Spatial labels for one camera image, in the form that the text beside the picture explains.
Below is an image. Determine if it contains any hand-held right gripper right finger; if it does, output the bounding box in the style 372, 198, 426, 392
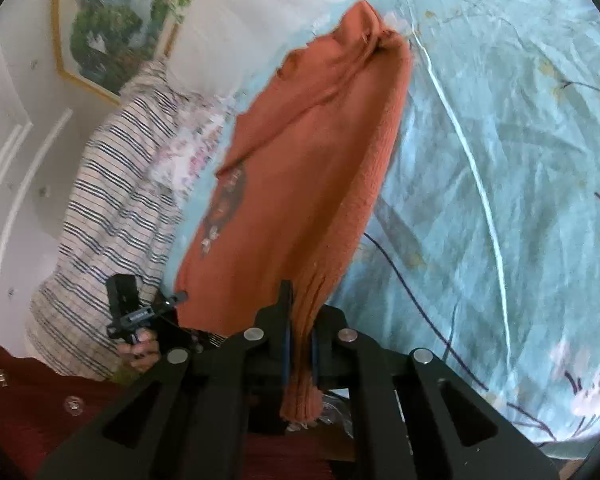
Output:
307, 306, 562, 480

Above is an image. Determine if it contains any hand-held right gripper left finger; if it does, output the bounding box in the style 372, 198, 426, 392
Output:
36, 280, 296, 480

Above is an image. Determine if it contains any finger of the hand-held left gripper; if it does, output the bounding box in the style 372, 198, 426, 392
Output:
143, 291, 189, 322

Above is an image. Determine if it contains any orange knit sweater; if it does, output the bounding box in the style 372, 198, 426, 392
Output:
172, 0, 414, 427

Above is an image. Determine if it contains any person's left hand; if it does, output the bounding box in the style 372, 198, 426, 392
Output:
116, 331, 162, 374

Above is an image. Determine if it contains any blue striped white pillow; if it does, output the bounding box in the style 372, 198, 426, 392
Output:
25, 57, 216, 382

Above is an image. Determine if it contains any pink floral white cloth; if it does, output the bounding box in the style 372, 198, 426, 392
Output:
150, 94, 241, 207

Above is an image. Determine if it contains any person's dark red knit garment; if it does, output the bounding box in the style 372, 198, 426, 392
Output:
0, 341, 148, 480

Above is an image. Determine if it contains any teal floral bed sheet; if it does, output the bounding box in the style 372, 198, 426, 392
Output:
170, 0, 600, 461

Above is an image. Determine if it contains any framed landscape painting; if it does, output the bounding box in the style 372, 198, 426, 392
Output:
50, 0, 242, 107

